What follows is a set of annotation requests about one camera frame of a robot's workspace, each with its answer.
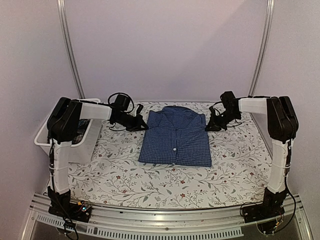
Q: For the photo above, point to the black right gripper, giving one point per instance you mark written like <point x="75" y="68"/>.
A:
<point x="213" y="122"/>

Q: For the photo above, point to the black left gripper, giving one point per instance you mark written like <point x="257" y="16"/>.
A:
<point x="137" y="125"/>

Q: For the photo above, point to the blue plaid button shirt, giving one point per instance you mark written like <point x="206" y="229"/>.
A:
<point x="176" y="136"/>

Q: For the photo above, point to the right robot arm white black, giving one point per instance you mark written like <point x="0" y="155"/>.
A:
<point x="282" y="126"/>

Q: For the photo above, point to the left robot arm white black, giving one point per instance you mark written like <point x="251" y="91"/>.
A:
<point x="62" y="127"/>

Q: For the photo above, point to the white plastic laundry bin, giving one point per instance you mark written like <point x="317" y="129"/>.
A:
<point x="80" y="153"/>

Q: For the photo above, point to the black white plaid garment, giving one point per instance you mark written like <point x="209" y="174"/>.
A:
<point x="81" y="130"/>

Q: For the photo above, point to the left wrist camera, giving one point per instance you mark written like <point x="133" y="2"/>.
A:
<point x="122" y="105"/>

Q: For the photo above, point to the aluminium front rail base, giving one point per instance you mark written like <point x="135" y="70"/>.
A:
<point x="124" y="223"/>

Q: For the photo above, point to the left aluminium frame post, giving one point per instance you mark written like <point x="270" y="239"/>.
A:
<point x="69" y="47"/>

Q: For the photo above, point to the aluminium frame post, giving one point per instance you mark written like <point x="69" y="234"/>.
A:
<point x="270" y="5"/>
<point x="69" y="47"/>

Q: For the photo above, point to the right aluminium frame post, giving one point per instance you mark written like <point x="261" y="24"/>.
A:
<point x="270" y="5"/>

